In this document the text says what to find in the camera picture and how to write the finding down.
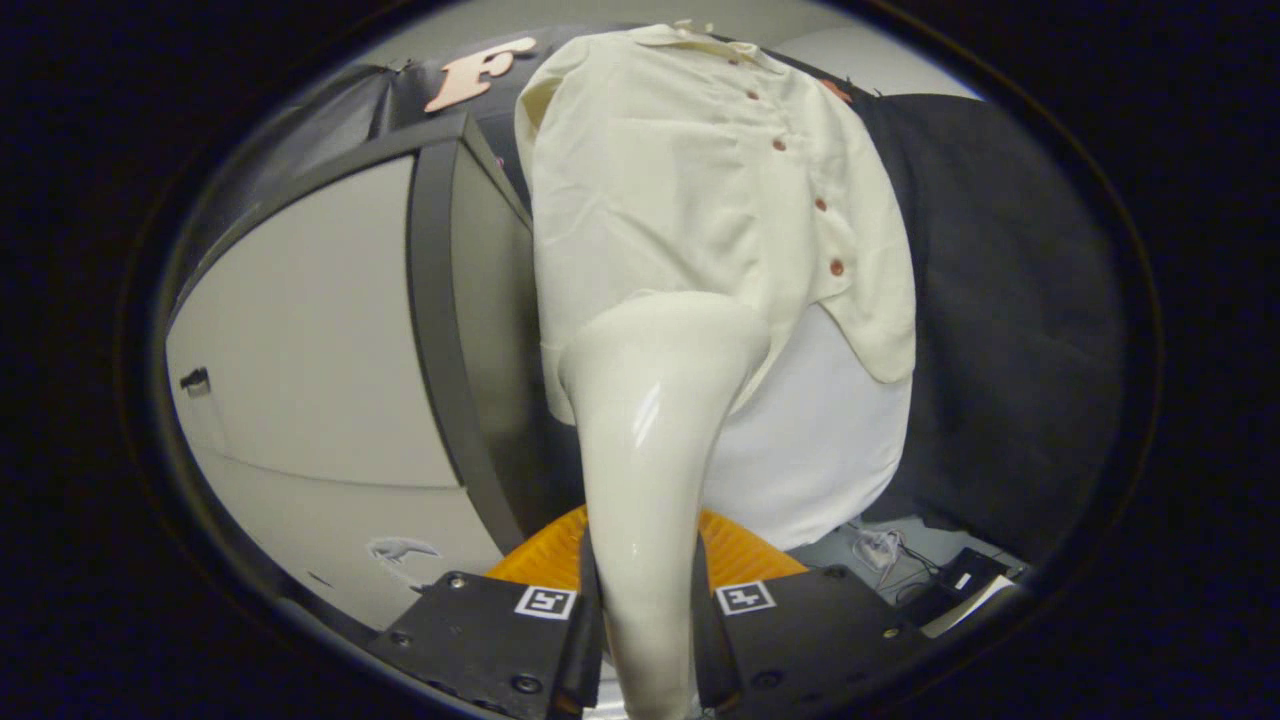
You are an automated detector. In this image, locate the white cable coil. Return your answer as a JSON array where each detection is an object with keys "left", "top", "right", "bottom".
[{"left": 850, "top": 530, "right": 907, "bottom": 577}]

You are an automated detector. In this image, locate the black backdrop cloth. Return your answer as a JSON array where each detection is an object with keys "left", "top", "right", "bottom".
[{"left": 185, "top": 25, "right": 1126, "bottom": 561}]

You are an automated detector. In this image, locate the white garment steamer head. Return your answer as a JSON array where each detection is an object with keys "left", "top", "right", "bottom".
[{"left": 558, "top": 292, "right": 773, "bottom": 720}]

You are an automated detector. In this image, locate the black power adapter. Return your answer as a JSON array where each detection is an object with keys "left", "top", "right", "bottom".
[{"left": 925, "top": 548, "right": 1013, "bottom": 627}]

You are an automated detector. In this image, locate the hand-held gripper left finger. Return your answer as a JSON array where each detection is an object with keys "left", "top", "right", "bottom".
[{"left": 365, "top": 505, "right": 606, "bottom": 720}]

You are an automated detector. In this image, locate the white dress form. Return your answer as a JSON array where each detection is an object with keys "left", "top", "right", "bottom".
[{"left": 700, "top": 300, "right": 913, "bottom": 551}]

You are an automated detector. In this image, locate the cream button shirt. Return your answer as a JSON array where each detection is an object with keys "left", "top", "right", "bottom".
[{"left": 515, "top": 22, "right": 919, "bottom": 426}]

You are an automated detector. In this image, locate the grey drawer cabinet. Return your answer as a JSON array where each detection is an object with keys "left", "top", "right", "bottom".
[{"left": 165, "top": 110, "right": 586, "bottom": 631}]

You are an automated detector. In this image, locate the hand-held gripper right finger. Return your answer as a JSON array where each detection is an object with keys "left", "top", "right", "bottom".
[{"left": 690, "top": 508, "right": 931, "bottom": 717}]

